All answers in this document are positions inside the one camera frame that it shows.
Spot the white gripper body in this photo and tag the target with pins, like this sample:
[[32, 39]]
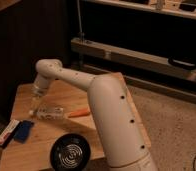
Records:
[[41, 85]]

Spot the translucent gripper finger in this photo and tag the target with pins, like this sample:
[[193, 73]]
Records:
[[35, 103]]

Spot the clear plastic bottle white cap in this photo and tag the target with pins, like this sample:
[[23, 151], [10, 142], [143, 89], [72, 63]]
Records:
[[47, 113]]

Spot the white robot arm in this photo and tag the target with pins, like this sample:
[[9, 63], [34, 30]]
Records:
[[120, 136]]

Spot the blue sponge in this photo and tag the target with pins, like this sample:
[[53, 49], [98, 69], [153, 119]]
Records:
[[23, 131]]

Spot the red white toothpaste box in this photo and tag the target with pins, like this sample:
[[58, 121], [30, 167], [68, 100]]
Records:
[[8, 132]]

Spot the orange carrot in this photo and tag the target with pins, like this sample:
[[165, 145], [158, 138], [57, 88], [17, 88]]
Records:
[[79, 113]]

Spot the black round plate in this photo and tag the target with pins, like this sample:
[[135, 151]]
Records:
[[70, 152]]

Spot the metal pole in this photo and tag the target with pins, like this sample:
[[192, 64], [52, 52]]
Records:
[[81, 33]]

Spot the wooden shelf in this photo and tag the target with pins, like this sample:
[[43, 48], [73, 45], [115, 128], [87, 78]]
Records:
[[158, 8]]

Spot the long grey case black handle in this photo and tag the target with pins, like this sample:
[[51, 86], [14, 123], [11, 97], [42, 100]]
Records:
[[132, 58]]

